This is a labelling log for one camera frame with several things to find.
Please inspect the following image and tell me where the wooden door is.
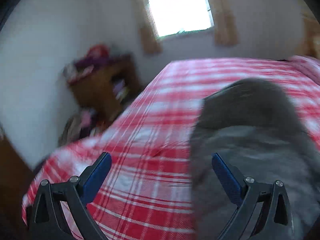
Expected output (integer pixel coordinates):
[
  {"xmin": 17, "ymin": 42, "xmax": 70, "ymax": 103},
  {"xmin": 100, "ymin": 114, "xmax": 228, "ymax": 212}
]
[{"xmin": 0, "ymin": 132, "xmax": 34, "ymax": 240}]

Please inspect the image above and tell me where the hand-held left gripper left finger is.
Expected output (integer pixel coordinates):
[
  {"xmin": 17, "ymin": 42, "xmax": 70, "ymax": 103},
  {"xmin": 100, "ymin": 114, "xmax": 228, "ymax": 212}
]
[{"xmin": 27, "ymin": 152, "xmax": 112, "ymax": 240}]

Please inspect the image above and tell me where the stack of colourful boxes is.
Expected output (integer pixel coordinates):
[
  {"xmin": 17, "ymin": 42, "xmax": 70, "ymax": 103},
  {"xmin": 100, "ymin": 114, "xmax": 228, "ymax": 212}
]
[{"xmin": 114, "ymin": 79, "xmax": 130, "ymax": 100}]

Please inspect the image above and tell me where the red box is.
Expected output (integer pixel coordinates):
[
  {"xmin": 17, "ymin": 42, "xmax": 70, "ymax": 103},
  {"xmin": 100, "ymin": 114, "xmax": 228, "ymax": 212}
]
[{"xmin": 86, "ymin": 45, "xmax": 110, "ymax": 58}]

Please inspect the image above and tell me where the grey puffer jacket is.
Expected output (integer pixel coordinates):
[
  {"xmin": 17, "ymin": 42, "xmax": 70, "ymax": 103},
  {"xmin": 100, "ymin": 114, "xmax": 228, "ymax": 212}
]
[{"xmin": 189, "ymin": 78, "xmax": 320, "ymax": 240}]

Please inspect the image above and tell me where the pile of clothes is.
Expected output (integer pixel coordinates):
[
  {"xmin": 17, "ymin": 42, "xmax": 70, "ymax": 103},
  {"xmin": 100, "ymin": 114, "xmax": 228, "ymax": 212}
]
[{"xmin": 59, "ymin": 109, "xmax": 105, "ymax": 145}]

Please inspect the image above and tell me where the red plaid bed sheet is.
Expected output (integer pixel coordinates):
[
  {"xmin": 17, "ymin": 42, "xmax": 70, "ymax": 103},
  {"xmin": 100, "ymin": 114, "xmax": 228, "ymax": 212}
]
[{"xmin": 21, "ymin": 55, "xmax": 320, "ymax": 240}]

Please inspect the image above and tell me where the wooden desk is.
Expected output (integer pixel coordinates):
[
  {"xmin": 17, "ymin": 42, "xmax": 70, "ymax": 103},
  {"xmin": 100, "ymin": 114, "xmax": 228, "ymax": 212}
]
[{"xmin": 67, "ymin": 55, "xmax": 143, "ymax": 125}]

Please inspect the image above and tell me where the window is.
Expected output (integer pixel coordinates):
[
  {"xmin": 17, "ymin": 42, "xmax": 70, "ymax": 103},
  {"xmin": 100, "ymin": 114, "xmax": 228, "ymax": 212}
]
[{"xmin": 140, "ymin": 0, "xmax": 215, "ymax": 38}]

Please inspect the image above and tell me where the short beige curtain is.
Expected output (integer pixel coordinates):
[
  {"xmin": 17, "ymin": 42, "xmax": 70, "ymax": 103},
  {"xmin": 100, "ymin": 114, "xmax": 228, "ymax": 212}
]
[
  {"xmin": 132, "ymin": 0, "xmax": 162, "ymax": 54},
  {"xmin": 207, "ymin": 0, "xmax": 239, "ymax": 47}
]

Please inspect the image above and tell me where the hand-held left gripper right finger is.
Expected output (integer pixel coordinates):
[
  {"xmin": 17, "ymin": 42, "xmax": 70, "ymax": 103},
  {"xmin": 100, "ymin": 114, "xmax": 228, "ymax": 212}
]
[{"xmin": 212, "ymin": 153, "xmax": 295, "ymax": 240}]

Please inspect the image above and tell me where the wooden furniture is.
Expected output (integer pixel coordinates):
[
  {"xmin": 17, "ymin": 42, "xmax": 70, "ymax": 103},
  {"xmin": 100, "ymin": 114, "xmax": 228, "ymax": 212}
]
[{"xmin": 300, "ymin": 7, "xmax": 320, "ymax": 58}]

